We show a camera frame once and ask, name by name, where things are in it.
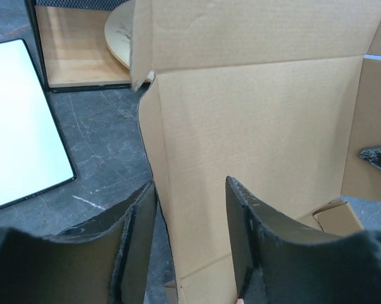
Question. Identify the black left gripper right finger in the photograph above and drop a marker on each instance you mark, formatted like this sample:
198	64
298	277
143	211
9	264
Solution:
277	259

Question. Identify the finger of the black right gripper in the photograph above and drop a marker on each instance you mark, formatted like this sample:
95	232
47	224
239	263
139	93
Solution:
372	155

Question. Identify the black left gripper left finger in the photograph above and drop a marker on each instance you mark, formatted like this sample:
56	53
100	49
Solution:
102	260

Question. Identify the brown cardboard box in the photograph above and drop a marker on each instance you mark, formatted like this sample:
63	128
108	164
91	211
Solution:
280	95

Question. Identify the white square plate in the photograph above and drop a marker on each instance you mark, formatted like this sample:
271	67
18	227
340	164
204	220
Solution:
33	153

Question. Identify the beige leaf pattern plate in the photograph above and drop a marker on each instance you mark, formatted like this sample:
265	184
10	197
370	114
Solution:
131	37

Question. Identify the black wire wooden shelf rack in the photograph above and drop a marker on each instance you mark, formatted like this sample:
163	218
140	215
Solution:
72	50

